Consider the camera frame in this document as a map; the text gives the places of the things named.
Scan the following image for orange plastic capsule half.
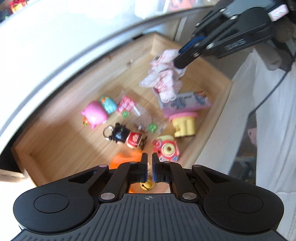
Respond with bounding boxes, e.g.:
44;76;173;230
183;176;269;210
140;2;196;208
109;150;142;169

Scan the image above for teal round toy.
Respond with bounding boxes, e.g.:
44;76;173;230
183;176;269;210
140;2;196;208
99;95;117;115

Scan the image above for yellow smiley bell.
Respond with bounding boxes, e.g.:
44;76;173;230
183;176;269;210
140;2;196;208
140;180;155;191

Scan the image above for pink toy package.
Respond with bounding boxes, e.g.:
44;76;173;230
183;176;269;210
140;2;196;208
159;91;212;118

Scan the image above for wooden drawer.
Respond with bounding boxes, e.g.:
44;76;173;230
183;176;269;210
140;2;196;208
10;32;233;188

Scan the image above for yellow pink cake toy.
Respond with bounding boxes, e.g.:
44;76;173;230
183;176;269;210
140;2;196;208
169;111;198;138

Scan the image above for white trousers leg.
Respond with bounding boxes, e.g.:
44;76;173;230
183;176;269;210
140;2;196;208
227;46;296;240

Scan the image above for white cabinet with drawers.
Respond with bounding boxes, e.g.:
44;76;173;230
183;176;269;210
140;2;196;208
0;0;234;163

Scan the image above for black mouse keychain figure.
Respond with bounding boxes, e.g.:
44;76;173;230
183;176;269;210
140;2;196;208
103;123;147;150

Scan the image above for clear candy wrapper bag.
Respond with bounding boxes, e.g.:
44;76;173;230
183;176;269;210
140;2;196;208
117;93;167;134

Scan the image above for pink lace fabric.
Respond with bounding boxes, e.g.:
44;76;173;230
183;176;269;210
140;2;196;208
139;49;187;103

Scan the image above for red donut keychain charm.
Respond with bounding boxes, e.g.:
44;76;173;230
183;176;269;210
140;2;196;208
152;135;180;162

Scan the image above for pink pig toy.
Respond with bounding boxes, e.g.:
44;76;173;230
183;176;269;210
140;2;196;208
81;100;108;130

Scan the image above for black cable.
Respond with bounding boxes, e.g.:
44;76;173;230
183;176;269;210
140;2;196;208
227;67;290;174

